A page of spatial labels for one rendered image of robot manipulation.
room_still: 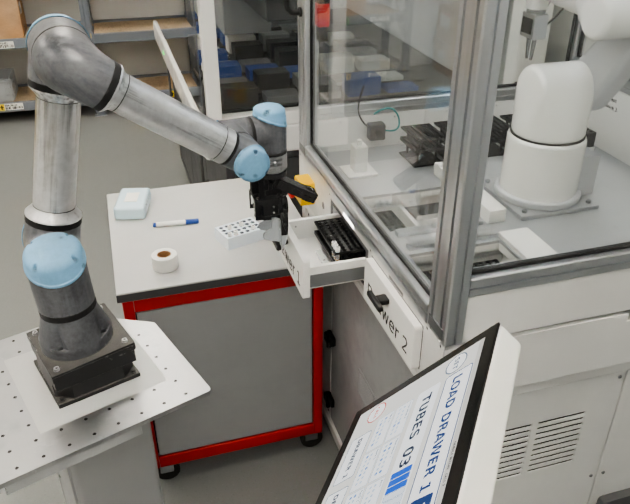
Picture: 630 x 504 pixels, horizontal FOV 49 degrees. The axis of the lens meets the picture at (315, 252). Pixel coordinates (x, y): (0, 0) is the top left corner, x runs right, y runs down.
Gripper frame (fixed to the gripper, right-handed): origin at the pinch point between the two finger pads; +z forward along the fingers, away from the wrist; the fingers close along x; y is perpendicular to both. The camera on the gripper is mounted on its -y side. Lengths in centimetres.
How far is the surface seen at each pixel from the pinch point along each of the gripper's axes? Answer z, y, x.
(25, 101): 75, 96, -378
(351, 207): -8.2, -17.4, 2.6
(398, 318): 1.0, -15.9, 37.8
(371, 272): -0.7, -15.9, 21.5
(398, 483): -21, 10, 96
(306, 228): 4.0, -9.7, -11.4
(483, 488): -27, 4, 104
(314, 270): 2.1, -4.7, 12.6
